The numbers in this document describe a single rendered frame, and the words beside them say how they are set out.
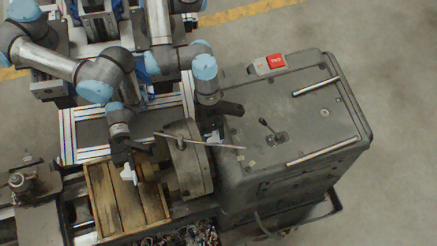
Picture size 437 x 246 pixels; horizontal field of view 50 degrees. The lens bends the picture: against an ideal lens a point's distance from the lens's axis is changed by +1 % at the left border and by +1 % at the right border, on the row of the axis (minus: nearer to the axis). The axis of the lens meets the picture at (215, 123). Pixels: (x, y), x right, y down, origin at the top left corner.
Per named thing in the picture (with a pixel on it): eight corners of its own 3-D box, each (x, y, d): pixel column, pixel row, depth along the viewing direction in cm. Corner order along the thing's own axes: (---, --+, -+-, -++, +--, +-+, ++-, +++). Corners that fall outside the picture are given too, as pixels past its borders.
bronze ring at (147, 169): (155, 152, 183) (132, 158, 182) (161, 173, 180) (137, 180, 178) (157, 160, 192) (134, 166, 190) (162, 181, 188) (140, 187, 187)
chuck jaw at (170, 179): (180, 163, 183) (188, 188, 176) (181, 170, 187) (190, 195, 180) (153, 171, 181) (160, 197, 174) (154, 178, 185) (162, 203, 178)
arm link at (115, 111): (123, 106, 201) (121, 98, 193) (129, 129, 197) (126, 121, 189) (106, 111, 200) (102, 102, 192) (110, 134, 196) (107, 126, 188)
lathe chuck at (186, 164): (184, 137, 208) (181, 105, 179) (205, 203, 196) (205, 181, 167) (164, 142, 207) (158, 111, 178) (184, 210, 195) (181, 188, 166)
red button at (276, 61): (279, 55, 189) (280, 52, 187) (285, 67, 187) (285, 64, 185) (265, 58, 188) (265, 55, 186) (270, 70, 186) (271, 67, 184)
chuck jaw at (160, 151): (176, 151, 188) (169, 124, 183) (178, 156, 183) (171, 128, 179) (149, 158, 186) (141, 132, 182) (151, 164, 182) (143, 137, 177)
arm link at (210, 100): (215, 78, 152) (222, 93, 146) (216, 89, 155) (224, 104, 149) (193, 85, 151) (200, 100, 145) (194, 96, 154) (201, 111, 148)
